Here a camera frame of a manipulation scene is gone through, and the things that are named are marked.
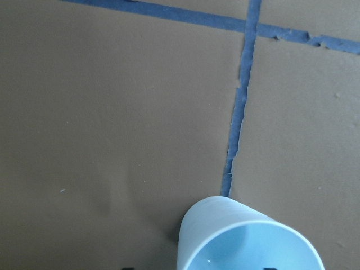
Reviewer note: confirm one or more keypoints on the light blue cup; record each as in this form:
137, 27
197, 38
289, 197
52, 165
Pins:
221, 233

